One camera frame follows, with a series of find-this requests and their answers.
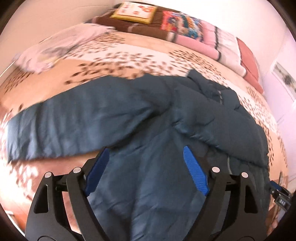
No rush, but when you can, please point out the brown folded blanket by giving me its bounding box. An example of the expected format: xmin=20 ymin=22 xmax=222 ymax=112
xmin=87 ymin=4 xmax=178 ymax=43

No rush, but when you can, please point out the beige padded bed side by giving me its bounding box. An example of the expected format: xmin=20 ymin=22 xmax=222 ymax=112
xmin=1 ymin=1 xmax=115 ymax=74

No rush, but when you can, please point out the floral beige brown bed blanket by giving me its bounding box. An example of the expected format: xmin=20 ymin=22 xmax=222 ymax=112
xmin=1 ymin=32 xmax=288 ymax=230

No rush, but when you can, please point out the white wardrobe with ornament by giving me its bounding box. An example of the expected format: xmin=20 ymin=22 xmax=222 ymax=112
xmin=261 ymin=29 xmax=296 ymax=163

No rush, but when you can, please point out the light pink crumpled cloth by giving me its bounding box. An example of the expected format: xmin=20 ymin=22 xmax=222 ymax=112
xmin=14 ymin=23 xmax=115 ymax=73

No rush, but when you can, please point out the pink striped folded quilt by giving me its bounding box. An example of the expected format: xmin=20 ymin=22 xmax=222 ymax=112
xmin=175 ymin=20 xmax=264 ymax=94

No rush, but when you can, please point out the dark blue quilted jacket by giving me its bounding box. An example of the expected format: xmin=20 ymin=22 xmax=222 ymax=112
xmin=7 ymin=70 xmax=270 ymax=240

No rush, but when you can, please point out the yellow embroidered cushion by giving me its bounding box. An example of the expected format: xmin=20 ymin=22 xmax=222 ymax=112
xmin=111 ymin=1 xmax=157 ymax=24

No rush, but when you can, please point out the colourful patterned cushion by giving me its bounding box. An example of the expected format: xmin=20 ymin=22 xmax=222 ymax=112
xmin=161 ymin=11 xmax=203 ymax=42

